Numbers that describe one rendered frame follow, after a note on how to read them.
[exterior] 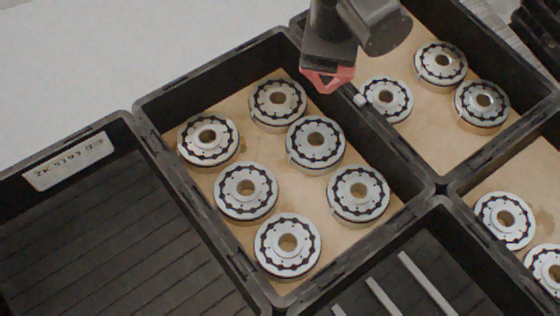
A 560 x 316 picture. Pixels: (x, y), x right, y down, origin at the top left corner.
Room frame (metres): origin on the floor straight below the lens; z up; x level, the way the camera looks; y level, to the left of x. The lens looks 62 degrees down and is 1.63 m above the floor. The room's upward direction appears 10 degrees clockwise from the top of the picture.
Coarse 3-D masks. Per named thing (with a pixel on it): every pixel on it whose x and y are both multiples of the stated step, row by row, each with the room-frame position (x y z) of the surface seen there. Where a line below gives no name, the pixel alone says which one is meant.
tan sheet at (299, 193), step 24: (240, 96) 0.52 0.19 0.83; (240, 120) 0.47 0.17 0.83; (168, 144) 0.40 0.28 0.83; (240, 144) 0.43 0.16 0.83; (264, 144) 0.43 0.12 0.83; (312, 144) 0.45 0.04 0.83; (288, 168) 0.40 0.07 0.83; (336, 168) 0.41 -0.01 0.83; (240, 192) 0.34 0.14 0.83; (288, 192) 0.35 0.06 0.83; (312, 192) 0.36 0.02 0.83; (360, 192) 0.38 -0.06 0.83; (312, 216) 0.32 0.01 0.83; (384, 216) 0.34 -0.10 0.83; (240, 240) 0.26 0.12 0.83; (336, 240) 0.29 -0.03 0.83; (288, 288) 0.20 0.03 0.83
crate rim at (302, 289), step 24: (240, 48) 0.55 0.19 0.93; (192, 72) 0.49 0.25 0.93; (144, 96) 0.42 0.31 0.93; (144, 120) 0.38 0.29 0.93; (408, 168) 0.39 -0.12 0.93; (192, 192) 0.28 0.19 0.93; (432, 192) 0.35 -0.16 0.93; (216, 216) 0.25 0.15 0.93; (360, 240) 0.26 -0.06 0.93; (336, 264) 0.22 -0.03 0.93; (264, 288) 0.17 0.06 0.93
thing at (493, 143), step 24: (456, 0) 0.75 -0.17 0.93; (480, 24) 0.71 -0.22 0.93; (504, 48) 0.66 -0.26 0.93; (528, 72) 0.62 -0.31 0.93; (552, 96) 0.57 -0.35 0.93; (384, 120) 0.46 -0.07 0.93; (528, 120) 0.51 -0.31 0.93; (408, 144) 0.43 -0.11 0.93; (432, 168) 0.39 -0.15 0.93; (456, 168) 0.40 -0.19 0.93
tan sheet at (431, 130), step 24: (360, 48) 0.68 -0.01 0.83; (408, 48) 0.71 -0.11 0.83; (360, 72) 0.63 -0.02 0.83; (384, 72) 0.64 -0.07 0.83; (408, 72) 0.65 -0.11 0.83; (432, 96) 0.60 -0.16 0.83; (408, 120) 0.54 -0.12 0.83; (432, 120) 0.55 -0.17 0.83; (432, 144) 0.50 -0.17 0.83; (456, 144) 0.51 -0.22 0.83; (480, 144) 0.52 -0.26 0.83
